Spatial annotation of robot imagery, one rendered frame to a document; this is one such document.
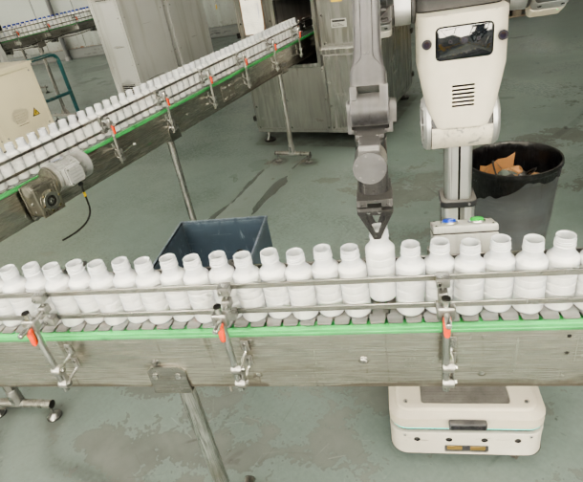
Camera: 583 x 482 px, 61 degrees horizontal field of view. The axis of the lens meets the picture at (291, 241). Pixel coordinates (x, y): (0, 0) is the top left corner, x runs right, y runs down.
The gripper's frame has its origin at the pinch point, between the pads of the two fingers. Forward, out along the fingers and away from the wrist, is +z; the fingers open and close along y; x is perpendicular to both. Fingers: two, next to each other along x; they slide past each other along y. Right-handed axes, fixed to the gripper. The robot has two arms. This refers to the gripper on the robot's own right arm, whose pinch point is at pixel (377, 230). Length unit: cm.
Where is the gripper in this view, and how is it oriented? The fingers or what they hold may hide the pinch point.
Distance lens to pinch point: 101.7
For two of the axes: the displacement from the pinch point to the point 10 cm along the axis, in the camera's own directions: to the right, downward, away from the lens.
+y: -1.4, 5.0, -8.6
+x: 9.8, -0.6, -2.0
